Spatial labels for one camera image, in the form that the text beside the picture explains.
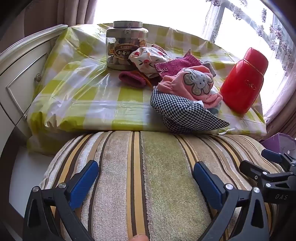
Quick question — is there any purple box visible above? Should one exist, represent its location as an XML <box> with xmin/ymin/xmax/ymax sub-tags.
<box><xmin>259</xmin><ymin>133</ymin><xmax>296</xmax><ymax>158</ymax></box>

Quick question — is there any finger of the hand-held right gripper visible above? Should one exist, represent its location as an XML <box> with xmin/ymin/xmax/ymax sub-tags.
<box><xmin>261</xmin><ymin>149</ymin><xmax>292</xmax><ymax>165</ymax></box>
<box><xmin>239</xmin><ymin>160</ymin><xmax>285</xmax><ymax>186</ymax></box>

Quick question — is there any taupe curtain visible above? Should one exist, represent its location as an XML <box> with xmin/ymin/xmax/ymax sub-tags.
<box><xmin>266</xmin><ymin>109</ymin><xmax>296</xmax><ymax>141</ymax></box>
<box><xmin>14</xmin><ymin>0</ymin><xmax>100</xmax><ymax>37</ymax></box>

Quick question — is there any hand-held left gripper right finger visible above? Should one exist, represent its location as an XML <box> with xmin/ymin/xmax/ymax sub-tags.
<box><xmin>193</xmin><ymin>162</ymin><xmax>270</xmax><ymax>241</ymax></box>

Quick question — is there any black white houndstooth cloth hat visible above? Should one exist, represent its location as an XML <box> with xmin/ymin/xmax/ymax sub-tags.
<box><xmin>150</xmin><ymin>85</ymin><xmax>230</xmax><ymax>133</ymax></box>

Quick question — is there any clear jar with metal lid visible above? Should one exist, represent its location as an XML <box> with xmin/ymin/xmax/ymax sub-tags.
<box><xmin>106</xmin><ymin>21</ymin><xmax>149</xmax><ymax>70</ymax></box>

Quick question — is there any yellow-green checked plastic tablecloth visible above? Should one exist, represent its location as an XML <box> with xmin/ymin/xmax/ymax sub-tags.
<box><xmin>26</xmin><ymin>23</ymin><xmax>267</xmax><ymax>155</ymax></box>

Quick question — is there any red thermos flask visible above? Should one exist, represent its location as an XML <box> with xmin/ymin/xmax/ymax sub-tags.
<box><xmin>220</xmin><ymin>47</ymin><xmax>269</xmax><ymax>114</ymax></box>

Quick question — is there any white cherry print cloth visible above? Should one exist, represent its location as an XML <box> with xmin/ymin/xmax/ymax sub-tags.
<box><xmin>128</xmin><ymin>46</ymin><xmax>171</xmax><ymax>78</ymax></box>

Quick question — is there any floral lace curtain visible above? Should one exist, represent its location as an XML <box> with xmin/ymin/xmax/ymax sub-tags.
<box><xmin>203</xmin><ymin>0</ymin><xmax>296</xmax><ymax>123</ymax></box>

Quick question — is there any striped seat cushion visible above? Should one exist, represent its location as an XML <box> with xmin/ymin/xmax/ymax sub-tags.
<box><xmin>39</xmin><ymin>131</ymin><xmax>285</xmax><ymax>241</ymax></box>

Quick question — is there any red and white printed scarf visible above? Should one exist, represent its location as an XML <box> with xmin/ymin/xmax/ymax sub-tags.
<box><xmin>151</xmin><ymin>44</ymin><xmax>167</xmax><ymax>56</ymax></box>

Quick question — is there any grey cloth pouch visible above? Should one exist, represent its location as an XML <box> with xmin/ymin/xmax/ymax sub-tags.
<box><xmin>203</xmin><ymin>61</ymin><xmax>217</xmax><ymax>77</ymax></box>

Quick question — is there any white cabinet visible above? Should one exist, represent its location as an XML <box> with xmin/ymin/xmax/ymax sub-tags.
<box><xmin>0</xmin><ymin>24</ymin><xmax>70</xmax><ymax>149</ymax></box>

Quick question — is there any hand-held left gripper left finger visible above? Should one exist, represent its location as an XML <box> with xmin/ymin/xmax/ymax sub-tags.
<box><xmin>22</xmin><ymin>160</ymin><xmax>100</xmax><ymax>241</ymax></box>

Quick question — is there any orange string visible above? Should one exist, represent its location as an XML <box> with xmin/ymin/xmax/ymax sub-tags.
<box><xmin>139</xmin><ymin>72</ymin><xmax>158</xmax><ymax>89</ymax></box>

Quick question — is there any pink cloth with grey patch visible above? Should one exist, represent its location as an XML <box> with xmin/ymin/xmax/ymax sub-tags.
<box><xmin>157</xmin><ymin>65</ymin><xmax>223</xmax><ymax>109</ymax></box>

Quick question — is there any magenta knit glove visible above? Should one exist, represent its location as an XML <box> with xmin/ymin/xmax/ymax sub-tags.
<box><xmin>119</xmin><ymin>71</ymin><xmax>147</xmax><ymax>88</ymax></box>
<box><xmin>155</xmin><ymin>54</ymin><xmax>201</xmax><ymax>78</ymax></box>

